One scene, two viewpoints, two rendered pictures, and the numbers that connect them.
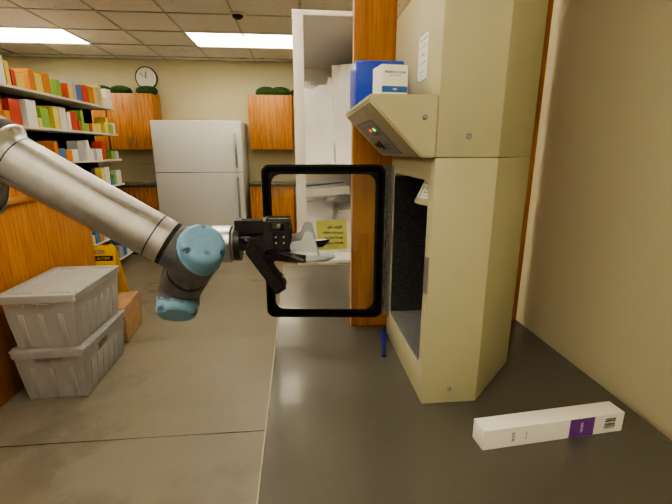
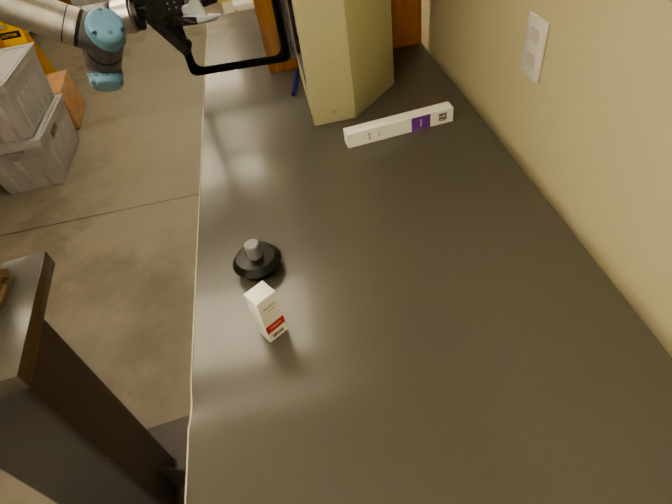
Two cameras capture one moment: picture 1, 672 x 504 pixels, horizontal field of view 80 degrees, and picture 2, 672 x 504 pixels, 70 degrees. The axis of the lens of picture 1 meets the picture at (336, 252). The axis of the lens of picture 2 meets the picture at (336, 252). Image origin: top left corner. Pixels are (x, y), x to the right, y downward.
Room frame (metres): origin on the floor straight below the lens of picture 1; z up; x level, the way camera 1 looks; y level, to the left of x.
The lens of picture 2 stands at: (-0.43, -0.21, 1.58)
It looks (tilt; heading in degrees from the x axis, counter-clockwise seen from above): 45 degrees down; 2
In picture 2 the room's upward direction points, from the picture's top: 10 degrees counter-clockwise
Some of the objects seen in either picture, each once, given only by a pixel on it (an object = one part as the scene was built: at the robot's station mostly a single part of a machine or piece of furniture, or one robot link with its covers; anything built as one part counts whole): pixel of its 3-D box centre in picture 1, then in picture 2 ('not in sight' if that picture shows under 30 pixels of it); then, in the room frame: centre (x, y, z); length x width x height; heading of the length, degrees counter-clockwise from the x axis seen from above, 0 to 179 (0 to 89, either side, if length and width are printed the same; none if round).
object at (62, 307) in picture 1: (69, 303); (0, 95); (2.34, 1.67, 0.49); 0.60 x 0.42 x 0.33; 5
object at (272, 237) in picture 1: (264, 239); (159, 6); (0.81, 0.15, 1.24); 0.12 x 0.08 x 0.09; 95
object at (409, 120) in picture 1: (382, 131); not in sight; (0.84, -0.09, 1.46); 0.32 x 0.11 x 0.10; 5
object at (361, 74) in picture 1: (375, 87); not in sight; (0.93, -0.09, 1.56); 0.10 x 0.10 x 0.09; 5
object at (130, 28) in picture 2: (225, 243); (126, 15); (0.80, 0.23, 1.24); 0.08 x 0.05 x 0.08; 5
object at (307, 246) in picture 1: (310, 246); (198, 8); (0.76, 0.05, 1.24); 0.09 x 0.03 x 0.06; 61
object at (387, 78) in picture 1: (389, 84); not in sight; (0.79, -0.10, 1.54); 0.05 x 0.05 x 0.06; 13
